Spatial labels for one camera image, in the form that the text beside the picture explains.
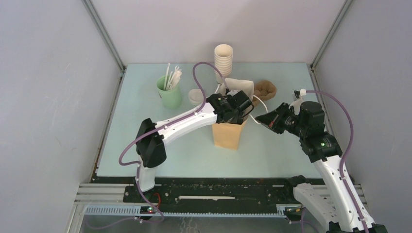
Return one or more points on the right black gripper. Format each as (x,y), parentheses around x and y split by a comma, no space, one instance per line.
(272,119)

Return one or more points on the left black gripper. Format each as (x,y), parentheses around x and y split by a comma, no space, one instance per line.
(238,118)

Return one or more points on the brown paper bag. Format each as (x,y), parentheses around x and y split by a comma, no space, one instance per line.
(227,135)

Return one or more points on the brown pulp cup carrier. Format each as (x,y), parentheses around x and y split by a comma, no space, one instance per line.
(264,90)

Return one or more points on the white plastic lids stack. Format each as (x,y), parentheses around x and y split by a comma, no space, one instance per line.
(195,97)

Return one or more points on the stack of paper cups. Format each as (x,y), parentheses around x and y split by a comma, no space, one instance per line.
(223,59)

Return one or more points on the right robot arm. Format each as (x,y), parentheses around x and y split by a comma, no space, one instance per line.
(347,214)

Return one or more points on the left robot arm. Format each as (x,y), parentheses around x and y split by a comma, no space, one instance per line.
(152,137)

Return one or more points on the green straw holder cup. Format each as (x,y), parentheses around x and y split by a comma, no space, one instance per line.
(170,99)

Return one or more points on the wrapped white straws bundle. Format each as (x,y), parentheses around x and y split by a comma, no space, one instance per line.
(172,77)

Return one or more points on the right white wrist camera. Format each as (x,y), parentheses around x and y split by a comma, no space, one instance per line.
(298,99)

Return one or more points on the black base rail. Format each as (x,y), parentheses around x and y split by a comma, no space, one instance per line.
(198,197)

